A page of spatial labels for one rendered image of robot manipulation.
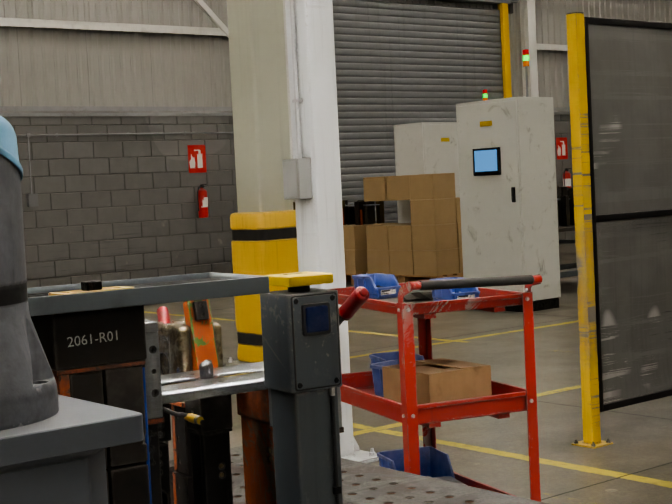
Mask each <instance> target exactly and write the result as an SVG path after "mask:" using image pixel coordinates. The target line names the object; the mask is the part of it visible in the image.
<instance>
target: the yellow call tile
mask: <svg viewBox="0 0 672 504"><path fill-rule="evenodd" d="M265 276H269V286H280V287H288V292H307V291H310V285H319V284H330V283H333V274H332V273H324V272H308V271H305V272H294V273H283V274H272V275H265Z"/></svg>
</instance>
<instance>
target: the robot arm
mask: <svg viewBox="0 0 672 504"><path fill-rule="evenodd" d="M22 179H23V168H22V166H21V164H20V162H19V155H18V146H17V137H16V133H15V131H14V129H13V127H12V125H11V124H10V123H9V122H8V121H7V120H6V119H5V118H3V117H2V116H0V431H1V430H6V429H12V428H16V427H21V426H25V425H29V424H33V423H36V422H40V421H43V420H45V419H48V418H50V417H52V416H54V415H55V414H57V413H58V411H59V406H58V390H57V383H56V380H55V377H54V375H53V372H52V370H51V367H50V365H49V362H48V360H47V357H46V354H45V352H44V349H43V347H42V344H41V342H40V339H39V337H38V334H37V332H36V329H35V327H34V324H33V322H32V319H31V317H30V313H29V306H28V293H27V274H26V258H25V241H24V225H23V209H22V193H21V181H22Z"/></svg>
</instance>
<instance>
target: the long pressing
mask: <svg viewBox="0 0 672 504"><path fill-rule="evenodd" d="M213 372H214V378H208V379H198V378H200V373H199V370H194V371H186V372H179V373H171V374H164V375H161V385H163V384H170V383H178V382H185V381H193V382H185V383H178V384H171V385H163V386H161V389H162V405H163V404H170V403H177V402H184V401H191V400H198V399H204V398H211V397H218V396H225V395H232V394H239V393H246V392H252V391H259V390H266V389H268V388H265V381H264V362H263V361H262V362H254V363H247V364H239V365H232V366H224V367H217V368H213ZM251 372H257V373H251ZM244 373H251V374H244ZM236 374H244V375H236ZM229 375H236V376H229ZM222 376H229V377H222Z"/></svg>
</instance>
